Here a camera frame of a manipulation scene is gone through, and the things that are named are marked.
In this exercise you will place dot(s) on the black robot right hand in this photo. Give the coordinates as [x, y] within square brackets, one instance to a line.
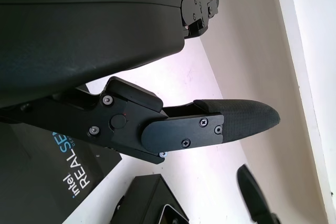
[252, 197]

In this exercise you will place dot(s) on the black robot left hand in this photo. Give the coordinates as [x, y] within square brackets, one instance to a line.
[78, 30]

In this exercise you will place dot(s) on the silver depth camera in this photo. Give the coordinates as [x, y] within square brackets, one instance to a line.
[170, 214]

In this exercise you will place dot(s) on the black Intel RealSense box lid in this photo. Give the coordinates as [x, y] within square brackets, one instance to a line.
[39, 182]

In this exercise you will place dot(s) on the black camera box base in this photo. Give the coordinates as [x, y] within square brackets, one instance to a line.
[147, 197]

